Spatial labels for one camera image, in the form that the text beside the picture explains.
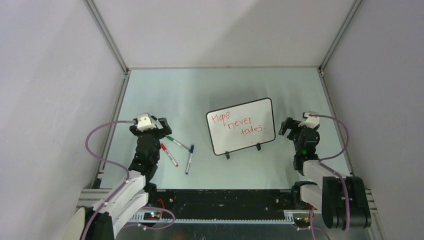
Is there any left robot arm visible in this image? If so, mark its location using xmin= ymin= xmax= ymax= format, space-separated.
xmin=80 ymin=113 xmax=172 ymax=240

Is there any left aluminium frame rail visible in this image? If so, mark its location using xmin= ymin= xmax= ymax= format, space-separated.
xmin=83 ymin=0 xmax=131 ymax=190

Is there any white whiteboard black frame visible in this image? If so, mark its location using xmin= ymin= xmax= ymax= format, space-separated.
xmin=205 ymin=97 xmax=276 ymax=159

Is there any aluminium frame rail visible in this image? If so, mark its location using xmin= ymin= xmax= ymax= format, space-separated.
xmin=317 ymin=0 xmax=364 ymax=175
xmin=83 ymin=0 xmax=131 ymax=190

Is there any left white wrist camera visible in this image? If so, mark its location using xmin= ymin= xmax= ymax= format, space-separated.
xmin=133 ymin=113 xmax=157 ymax=132

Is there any grey cable duct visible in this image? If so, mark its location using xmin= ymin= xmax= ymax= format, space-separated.
xmin=125 ymin=211 xmax=296 ymax=225

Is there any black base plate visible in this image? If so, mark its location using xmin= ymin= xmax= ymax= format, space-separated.
xmin=147 ymin=189 xmax=309 ymax=221

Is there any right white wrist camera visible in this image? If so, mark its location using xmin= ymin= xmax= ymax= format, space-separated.
xmin=297 ymin=111 xmax=320 ymax=129

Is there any red whiteboard marker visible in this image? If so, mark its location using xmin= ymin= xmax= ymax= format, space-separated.
xmin=160 ymin=143 xmax=179 ymax=167

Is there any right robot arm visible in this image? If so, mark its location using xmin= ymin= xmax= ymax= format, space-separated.
xmin=278 ymin=112 xmax=372 ymax=231

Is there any green whiteboard marker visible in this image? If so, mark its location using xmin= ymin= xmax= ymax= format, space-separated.
xmin=166 ymin=135 xmax=191 ymax=152

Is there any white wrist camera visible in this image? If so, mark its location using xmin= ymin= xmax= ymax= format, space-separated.
xmin=133 ymin=113 xmax=157 ymax=132
xmin=297 ymin=111 xmax=320 ymax=129

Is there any blue whiteboard marker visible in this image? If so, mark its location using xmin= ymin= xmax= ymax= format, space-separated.
xmin=185 ymin=144 xmax=195 ymax=175

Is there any right aluminium frame rail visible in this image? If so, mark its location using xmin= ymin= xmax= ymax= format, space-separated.
xmin=317 ymin=0 xmax=364 ymax=175

